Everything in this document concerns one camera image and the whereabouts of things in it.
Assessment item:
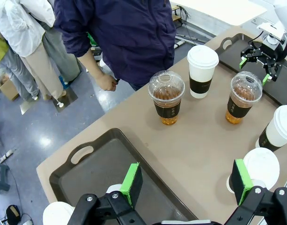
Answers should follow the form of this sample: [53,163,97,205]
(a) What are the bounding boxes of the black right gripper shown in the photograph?
[239,43,285,86]

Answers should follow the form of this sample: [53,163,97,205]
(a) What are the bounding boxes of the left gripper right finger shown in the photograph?
[224,158,287,225]

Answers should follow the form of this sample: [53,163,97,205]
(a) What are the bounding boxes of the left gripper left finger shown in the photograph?
[69,162,147,225]

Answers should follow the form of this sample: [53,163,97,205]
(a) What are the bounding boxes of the white paper cup black sleeve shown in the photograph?
[255,105,287,153]
[42,201,76,225]
[187,45,220,98]
[226,147,280,194]

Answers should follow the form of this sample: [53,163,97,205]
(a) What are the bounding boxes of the clear iced coffee cup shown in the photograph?
[147,70,185,126]
[225,71,263,124]

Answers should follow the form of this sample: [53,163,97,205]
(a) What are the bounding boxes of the person's right forearm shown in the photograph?
[76,48,106,80]

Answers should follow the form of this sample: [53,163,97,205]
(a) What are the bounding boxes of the dark brown serving tray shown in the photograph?
[49,127,200,222]
[214,33,287,106]

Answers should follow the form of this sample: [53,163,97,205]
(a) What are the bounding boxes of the person's right hand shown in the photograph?
[95,74,120,92]

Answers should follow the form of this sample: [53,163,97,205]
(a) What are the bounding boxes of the white table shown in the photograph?
[169,0,268,26]

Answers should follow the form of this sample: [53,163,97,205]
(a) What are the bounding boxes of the white floor pipe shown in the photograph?
[173,39,186,49]

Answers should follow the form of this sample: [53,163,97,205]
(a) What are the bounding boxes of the small black floor device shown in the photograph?
[6,205,22,225]

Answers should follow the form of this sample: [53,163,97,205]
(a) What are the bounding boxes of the person in navy jacket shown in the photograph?
[53,0,177,91]

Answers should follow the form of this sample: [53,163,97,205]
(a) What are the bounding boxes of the mannequin white top grey trousers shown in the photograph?
[41,22,81,83]

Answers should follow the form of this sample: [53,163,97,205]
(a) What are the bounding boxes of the cardboard box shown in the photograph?
[0,77,20,101]

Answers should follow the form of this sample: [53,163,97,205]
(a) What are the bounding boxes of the mannequin yellow top grey jeans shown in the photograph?
[0,29,40,100]

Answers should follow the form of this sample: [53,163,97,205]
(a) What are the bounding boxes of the mannequin white shirt beige trousers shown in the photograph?
[0,0,67,101]

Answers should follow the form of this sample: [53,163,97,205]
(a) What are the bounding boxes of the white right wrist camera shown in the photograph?
[257,23,286,45]

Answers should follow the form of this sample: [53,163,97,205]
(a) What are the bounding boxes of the black floor cable bundle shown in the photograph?
[178,4,215,45]

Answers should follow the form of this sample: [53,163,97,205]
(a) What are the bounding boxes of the metal mannequin base plate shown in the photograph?
[19,100,38,115]
[52,87,78,113]

